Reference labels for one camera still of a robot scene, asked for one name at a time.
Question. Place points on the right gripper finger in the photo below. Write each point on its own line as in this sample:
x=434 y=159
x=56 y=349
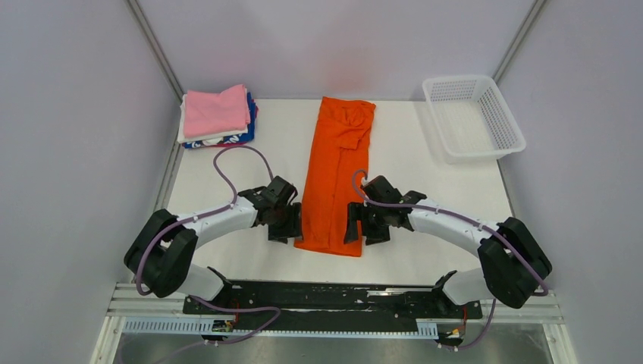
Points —
x=376 y=233
x=354 y=218

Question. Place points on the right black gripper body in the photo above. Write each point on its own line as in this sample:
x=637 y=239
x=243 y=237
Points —
x=373 y=214

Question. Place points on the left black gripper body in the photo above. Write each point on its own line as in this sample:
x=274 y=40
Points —
x=280 y=218

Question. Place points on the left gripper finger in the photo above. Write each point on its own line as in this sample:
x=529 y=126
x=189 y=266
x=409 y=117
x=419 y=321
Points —
x=293 y=224
x=279 y=234

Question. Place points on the orange t-shirt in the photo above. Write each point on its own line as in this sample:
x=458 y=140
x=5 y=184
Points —
x=340 y=147

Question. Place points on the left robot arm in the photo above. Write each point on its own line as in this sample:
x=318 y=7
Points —
x=161 y=256

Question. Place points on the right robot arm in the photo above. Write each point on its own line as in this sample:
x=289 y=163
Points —
x=513 y=267

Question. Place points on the blue folded t-shirt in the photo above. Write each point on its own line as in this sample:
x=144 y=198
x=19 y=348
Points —
x=236 y=139

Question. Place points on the pink folded t-shirt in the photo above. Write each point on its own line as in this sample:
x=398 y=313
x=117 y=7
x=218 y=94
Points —
x=213 y=113

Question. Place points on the white plastic basket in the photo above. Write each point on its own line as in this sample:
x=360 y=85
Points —
x=471 y=118

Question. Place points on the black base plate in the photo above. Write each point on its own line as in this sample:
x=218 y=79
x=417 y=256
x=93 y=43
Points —
x=305 y=305

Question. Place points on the white slotted cable duct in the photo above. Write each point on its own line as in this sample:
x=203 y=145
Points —
x=220 y=327

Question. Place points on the aluminium frame rail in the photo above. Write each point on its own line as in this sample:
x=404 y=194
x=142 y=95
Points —
x=544 y=311

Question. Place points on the left corner metal post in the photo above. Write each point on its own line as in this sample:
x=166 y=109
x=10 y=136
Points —
x=142 y=21

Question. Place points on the corner metal post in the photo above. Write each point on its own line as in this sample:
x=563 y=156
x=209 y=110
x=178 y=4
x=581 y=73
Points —
x=142 y=21
x=524 y=29

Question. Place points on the right corner metal post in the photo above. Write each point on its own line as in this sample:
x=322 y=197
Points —
x=524 y=29

